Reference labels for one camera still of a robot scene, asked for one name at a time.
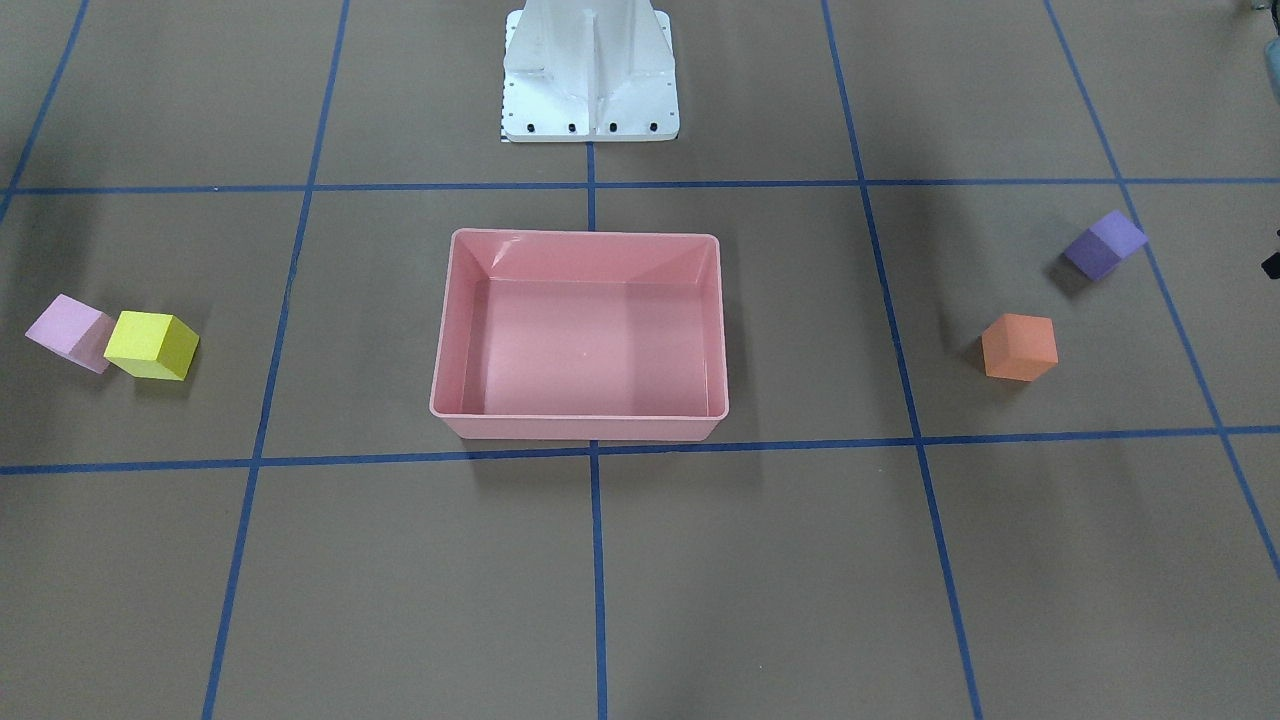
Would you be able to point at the orange foam block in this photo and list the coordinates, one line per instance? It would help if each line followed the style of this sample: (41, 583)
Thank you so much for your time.
(1019, 347)

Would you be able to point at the yellow foam block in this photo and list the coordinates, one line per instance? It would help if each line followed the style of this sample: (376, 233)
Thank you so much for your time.
(152, 346)

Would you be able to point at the purple foam block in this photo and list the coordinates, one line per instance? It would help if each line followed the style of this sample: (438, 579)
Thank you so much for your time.
(1105, 244)

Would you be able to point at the pink plastic bin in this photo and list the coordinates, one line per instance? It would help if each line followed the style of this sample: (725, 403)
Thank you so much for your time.
(611, 336)

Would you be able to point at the pink foam block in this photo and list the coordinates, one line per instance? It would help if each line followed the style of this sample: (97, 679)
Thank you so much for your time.
(75, 331)

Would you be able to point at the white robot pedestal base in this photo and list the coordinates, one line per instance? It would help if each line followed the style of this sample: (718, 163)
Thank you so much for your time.
(589, 71)

